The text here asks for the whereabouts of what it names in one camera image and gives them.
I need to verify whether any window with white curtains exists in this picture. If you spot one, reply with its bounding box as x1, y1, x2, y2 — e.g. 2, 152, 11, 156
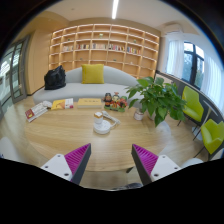
166, 40, 224, 113

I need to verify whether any colourful figurine group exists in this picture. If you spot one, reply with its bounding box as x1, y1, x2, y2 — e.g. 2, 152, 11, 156
103, 92, 128, 112

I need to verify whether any green chair near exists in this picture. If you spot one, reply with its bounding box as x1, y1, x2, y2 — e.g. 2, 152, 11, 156
198, 119, 224, 160

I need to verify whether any green potted plant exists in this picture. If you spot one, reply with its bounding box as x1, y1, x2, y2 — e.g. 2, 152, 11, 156
127, 77, 186, 126

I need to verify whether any white charger cable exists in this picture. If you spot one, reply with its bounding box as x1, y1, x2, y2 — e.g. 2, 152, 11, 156
101, 110, 121, 129

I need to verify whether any ceiling strip light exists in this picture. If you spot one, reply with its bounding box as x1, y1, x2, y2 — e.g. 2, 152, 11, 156
112, 0, 119, 19

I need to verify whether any black bag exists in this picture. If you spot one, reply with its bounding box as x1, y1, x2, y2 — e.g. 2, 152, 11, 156
44, 66, 66, 90

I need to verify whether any green chair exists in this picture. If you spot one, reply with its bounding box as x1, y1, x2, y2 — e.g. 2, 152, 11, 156
182, 86, 204, 124
198, 119, 224, 160

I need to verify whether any wooden wall bookshelf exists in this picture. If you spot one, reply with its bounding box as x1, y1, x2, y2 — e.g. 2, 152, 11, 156
49, 24, 160, 78

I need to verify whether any white air conditioner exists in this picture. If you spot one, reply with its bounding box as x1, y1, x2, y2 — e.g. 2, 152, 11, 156
164, 24, 183, 34

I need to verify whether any white round power strip base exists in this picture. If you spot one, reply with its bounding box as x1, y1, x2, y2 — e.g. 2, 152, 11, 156
94, 120, 111, 134

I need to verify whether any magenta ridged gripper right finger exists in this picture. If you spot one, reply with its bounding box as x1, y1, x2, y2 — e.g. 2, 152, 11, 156
131, 144, 180, 185

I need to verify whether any yellow box book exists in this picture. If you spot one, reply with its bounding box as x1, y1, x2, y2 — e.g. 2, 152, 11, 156
77, 98, 102, 108

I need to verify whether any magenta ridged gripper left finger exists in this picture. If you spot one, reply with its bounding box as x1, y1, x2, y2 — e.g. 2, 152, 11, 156
42, 143, 91, 185

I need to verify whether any yellow cushion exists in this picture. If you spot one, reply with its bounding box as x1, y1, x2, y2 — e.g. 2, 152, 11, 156
82, 64, 104, 84

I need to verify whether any glass door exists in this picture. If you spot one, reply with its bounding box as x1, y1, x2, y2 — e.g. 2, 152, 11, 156
0, 37, 29, 119

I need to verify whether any yellow and white book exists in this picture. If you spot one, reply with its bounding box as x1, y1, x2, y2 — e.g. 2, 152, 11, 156
51, 98, 74, 110

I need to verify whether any white cube charger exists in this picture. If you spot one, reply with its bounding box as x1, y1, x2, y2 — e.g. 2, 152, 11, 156
94, 112, 103, 124

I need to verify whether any light grey sofa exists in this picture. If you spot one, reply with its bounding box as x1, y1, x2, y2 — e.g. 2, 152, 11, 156
33, 66, 137, 104

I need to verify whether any green chair far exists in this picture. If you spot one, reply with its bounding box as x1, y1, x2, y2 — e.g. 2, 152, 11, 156
182, 86, 204, 124

